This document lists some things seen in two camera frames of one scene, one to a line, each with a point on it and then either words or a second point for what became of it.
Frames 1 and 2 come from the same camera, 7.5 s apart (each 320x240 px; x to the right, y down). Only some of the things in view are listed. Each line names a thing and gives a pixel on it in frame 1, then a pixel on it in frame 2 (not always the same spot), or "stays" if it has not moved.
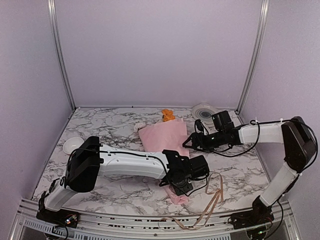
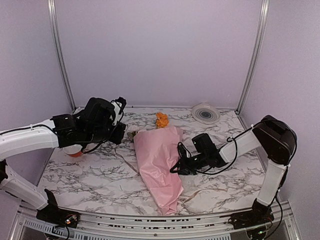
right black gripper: x=201 y=144 → x=184 y=171
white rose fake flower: x=137 y=125 → x=132 y=130
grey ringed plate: x=204 y=112 stays
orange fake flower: x=167 y=115 → x=162 y=120
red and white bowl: x=72 y=143 stays
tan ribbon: x=215 y=186 → x=138 y=175
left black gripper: x=180 y=191 → x=117 y=139
